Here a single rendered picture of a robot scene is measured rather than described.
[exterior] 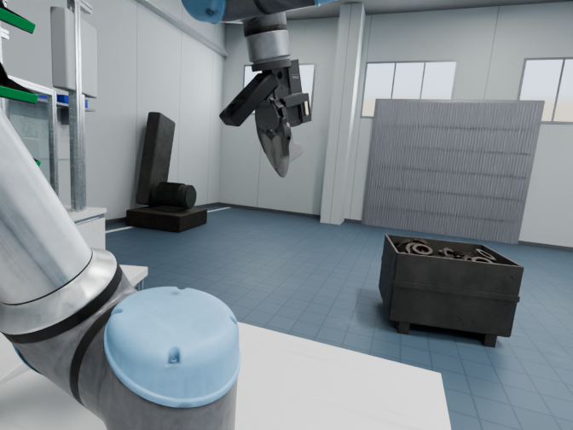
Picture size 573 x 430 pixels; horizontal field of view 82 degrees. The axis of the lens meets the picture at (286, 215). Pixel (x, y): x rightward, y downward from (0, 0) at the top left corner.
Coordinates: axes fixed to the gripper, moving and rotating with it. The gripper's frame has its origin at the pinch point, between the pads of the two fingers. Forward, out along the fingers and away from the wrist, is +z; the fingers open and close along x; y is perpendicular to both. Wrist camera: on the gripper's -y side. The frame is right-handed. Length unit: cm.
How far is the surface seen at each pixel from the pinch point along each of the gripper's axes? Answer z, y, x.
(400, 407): 36.2, -4.2, -30.0
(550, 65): 53, 770, 164
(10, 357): 22, -53, 19
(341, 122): 108, 497, 445
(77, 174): 21, -20, 179
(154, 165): 106, 125, 549
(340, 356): 38.2, -1.9, -14.1
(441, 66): 31, 675, 324
